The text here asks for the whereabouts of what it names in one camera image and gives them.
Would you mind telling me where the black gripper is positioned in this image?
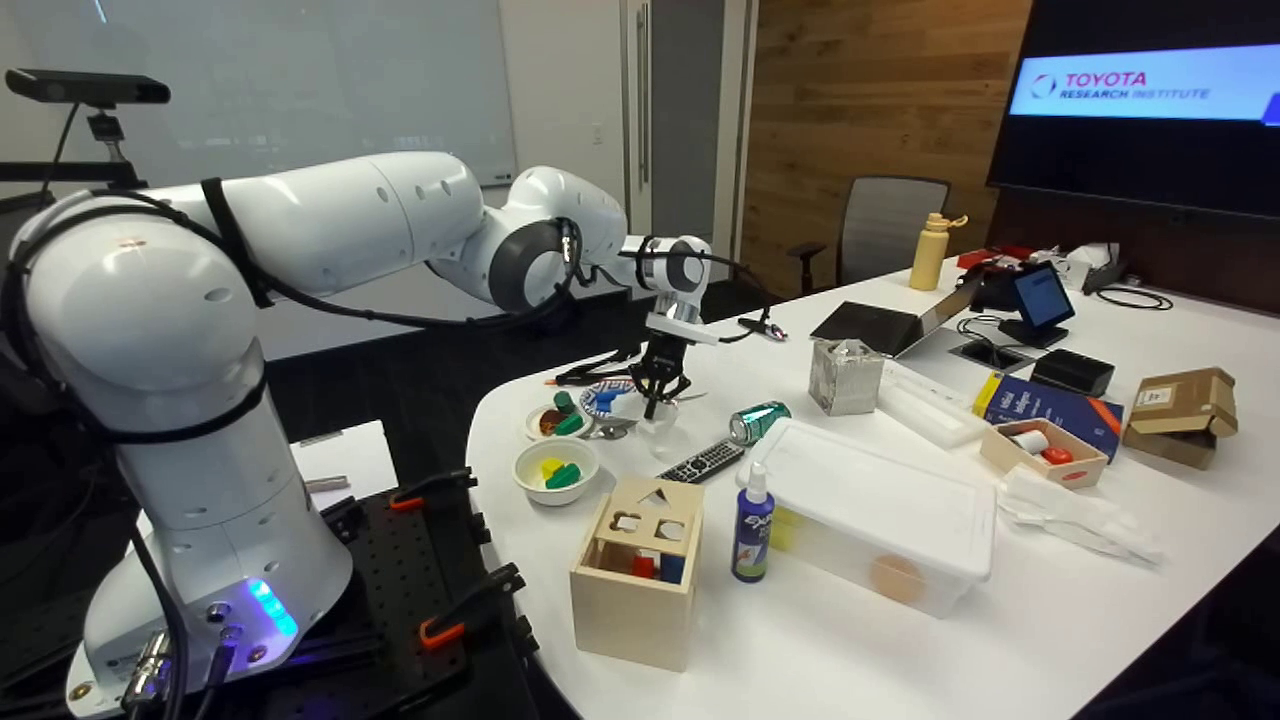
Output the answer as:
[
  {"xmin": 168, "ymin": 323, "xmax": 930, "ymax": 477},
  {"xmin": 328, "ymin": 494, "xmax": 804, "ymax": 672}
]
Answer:
[{"xmin": 627, "ymin": 334, "xmax": 696, "ymax": 426}]

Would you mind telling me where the blue shallow bowl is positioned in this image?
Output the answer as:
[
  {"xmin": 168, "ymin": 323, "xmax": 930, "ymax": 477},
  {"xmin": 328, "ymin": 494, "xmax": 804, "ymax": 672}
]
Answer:
[{"xmin": 579, "ymin": 382, "xmax": 650, "ymax": 433}]

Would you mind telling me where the long black tool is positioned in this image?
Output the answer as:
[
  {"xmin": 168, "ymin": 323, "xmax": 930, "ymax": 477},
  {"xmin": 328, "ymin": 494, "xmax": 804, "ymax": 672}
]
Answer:
[{"xmin": 553, "ymin": 348, "xmax": 650, "ymax": 392}]

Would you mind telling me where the black remote control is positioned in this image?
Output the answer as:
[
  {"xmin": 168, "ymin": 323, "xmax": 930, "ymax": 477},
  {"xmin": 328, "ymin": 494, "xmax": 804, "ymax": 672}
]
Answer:
[{"xmin": 659, "ymin": 436, "xmax": 754, "ymax": 490}]

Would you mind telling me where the black marker pen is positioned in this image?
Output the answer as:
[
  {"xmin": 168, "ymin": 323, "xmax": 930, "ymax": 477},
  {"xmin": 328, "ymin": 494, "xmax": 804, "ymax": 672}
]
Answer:
[{"xmin": 738, "ymin": 312, "xmax": 793, "ymax": 348}]

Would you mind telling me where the white paper bowl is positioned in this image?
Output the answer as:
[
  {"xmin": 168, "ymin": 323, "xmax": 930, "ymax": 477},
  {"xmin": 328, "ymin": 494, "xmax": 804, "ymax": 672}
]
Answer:
[{"xmin": 512, "ymin": 436, "xmax": 604, "ymax": 513}]

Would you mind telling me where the blue bottle with white cap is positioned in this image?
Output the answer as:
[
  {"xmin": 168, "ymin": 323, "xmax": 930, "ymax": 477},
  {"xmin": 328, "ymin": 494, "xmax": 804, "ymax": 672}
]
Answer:
[{"xmin": 729, "ymin": 457, "xmax": 779, "ymax": 590}]

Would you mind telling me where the square metal container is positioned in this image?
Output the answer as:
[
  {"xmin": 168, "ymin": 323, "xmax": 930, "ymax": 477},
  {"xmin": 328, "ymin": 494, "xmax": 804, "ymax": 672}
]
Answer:
[{"xmin": 809, "ymin": 335, "xmax": 887, "ymax": 419}]

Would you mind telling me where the black lidded cardboard box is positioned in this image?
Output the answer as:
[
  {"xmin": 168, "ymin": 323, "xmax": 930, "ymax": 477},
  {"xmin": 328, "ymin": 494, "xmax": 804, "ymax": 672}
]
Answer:
[{"xmin": 809, "ymin": 284, "xmax": 978, "ymax": 359}]

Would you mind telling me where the wooden shape sorter box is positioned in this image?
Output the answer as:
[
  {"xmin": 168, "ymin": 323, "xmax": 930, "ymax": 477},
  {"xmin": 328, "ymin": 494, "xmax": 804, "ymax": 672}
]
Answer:
[{"xmin": 568, "ymin": 474, "xmax": 712, "ymax": 677}]

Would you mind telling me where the orange black clamp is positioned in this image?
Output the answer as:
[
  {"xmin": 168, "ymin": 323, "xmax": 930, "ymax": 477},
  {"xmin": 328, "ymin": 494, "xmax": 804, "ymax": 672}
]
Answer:
[
  {"xmin": 383, "ymin": 465, "xmax": 479, "ymax": 518},
  {"xmin": 413, "ymin": 561, "xmax": 528, "ymax": 657}
]

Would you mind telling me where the white plastic storage box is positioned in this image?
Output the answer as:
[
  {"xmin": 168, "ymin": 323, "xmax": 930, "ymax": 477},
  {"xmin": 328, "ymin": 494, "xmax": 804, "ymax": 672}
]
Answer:
[{"xmin": 764, "ymin": 419, "xmax": 1004, "ymax": 621}]

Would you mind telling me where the grey door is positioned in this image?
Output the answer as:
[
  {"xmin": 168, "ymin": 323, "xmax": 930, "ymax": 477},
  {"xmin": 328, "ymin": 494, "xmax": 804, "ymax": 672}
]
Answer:
[{"xmin": 650, "ymin": 0, "xmax": 738, "ymax": 264}]

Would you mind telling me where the clear plastic tube pack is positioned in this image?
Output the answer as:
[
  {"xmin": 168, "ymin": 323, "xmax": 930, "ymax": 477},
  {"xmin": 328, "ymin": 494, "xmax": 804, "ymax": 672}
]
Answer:
[{"xmin": 875, "ymin": 359, "xmax": 996, "ymax": 453}]

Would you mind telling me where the grey office chair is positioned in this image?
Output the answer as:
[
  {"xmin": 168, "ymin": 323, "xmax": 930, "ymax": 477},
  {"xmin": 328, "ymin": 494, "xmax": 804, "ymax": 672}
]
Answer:
[{"xmin": 796, "ymin": 171, "xmax": 951, "ymax": 291}]

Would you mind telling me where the yellow bottle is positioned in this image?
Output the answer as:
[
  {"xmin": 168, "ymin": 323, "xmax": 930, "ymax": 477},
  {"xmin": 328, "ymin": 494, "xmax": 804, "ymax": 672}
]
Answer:
[{"xmin": 907, "ymin": 208, "xmax": 973, "ymax": 298}]

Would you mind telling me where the white paper stack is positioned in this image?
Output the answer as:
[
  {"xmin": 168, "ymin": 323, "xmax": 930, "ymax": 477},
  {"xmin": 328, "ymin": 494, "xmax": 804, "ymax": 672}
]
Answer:
[{"xmin": 283, "ymin": 415, "xmax": 399, "ymax": 513}]

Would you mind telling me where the black mounting plate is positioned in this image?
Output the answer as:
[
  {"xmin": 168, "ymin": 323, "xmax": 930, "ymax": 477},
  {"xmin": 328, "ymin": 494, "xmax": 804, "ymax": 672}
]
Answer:
[{"xmin": 0, "ymin": 474, "xmax": 553, "ymax": 720}]

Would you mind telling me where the red object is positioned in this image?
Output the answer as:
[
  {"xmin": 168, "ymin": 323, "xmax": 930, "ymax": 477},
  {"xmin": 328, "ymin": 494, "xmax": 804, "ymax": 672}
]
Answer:
[{"xmin": 958, "ymin": 242, "xmax": 1031, "ymax": 278}]

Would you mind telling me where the small tablet display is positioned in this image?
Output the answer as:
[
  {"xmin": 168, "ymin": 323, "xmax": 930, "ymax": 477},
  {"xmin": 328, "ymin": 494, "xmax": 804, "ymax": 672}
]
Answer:
[{"xmin": 996, "ymin": 262, "xmax": 1079, "ymax": 353}]

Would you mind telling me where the blue cardboard box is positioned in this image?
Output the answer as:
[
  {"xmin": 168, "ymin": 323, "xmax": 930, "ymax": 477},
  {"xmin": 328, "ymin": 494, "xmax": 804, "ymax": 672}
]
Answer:
[{"xmin": 973, "ymin": 368, "xmax": 1130, "ymax": 465}]

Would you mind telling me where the small wooden tray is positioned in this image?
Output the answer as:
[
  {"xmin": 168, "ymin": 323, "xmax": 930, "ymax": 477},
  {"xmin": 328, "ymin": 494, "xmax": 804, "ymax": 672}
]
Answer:
[{"xmin": 978, "ymin": 415, "xmax": 1111, "ymax": 494}]

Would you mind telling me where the small black box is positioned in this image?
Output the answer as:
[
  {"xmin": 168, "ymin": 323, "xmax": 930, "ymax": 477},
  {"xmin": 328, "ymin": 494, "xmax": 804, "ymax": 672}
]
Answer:
[{"xmin": 1031, "ymin": 344, "xmax": 1122, "ymax": 399}]

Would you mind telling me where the clear plastic bag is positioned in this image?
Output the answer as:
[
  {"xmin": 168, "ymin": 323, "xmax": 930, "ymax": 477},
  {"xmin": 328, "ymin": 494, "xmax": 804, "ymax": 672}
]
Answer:
[{"xmin": 996, "ymin": 467, "xmax": 1163, "ymax": 567}]

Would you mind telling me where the white device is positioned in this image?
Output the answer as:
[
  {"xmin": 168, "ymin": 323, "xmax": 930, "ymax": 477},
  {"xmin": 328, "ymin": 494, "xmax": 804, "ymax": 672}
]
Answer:
[{"xmin": 1056, "ymin": 236, "xmax": 1132, "ymax": 291}]

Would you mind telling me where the brown cardboard box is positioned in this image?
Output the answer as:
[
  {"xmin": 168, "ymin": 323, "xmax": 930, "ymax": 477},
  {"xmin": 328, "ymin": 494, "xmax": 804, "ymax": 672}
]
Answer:
[{"xmin": 1122, "ymin": 364, "xmax": 1242, "ymax": 474}]

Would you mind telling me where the teal handled tool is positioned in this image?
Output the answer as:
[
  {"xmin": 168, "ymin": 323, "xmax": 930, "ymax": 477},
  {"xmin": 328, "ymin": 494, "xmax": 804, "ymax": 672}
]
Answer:
[{"xmin": 726, "ymin": 397, "xmax": 796, "ymax": 453}]

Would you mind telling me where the white wall whiteboard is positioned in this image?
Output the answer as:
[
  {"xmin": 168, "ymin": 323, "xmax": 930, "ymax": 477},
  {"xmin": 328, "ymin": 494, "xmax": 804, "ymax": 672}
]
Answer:
[{"xmin": 0, "ymin": 0, "xmax": 522, "ymax": 194}]

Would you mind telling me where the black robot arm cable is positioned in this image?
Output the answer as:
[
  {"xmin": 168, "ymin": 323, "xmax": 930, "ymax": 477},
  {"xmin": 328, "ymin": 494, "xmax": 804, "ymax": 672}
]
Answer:
[{"xmin": 0, "ymin": 171, "xmax": 784, "ymax": 353}]

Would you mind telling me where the coiled black cable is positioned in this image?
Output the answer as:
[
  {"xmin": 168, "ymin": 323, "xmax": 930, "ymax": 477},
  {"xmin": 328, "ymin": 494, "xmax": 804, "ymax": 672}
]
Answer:
[{"xmin": 1094, "ymin": 282, "xmax": 1177, "ymax": 318}]

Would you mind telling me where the wall television screen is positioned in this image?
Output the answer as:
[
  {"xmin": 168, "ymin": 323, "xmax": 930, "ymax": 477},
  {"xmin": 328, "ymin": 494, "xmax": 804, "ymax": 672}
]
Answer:
[{"xmin": 987, "ymin": 0, "xmax": 1280, "ymax": 226}]

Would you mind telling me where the black camera on stand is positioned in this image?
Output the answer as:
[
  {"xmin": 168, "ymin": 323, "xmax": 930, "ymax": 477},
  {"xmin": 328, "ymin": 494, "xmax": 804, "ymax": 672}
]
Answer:
[{"xmin": 0, "ymin": 66, "xmax": 178, "ymax": 194}]

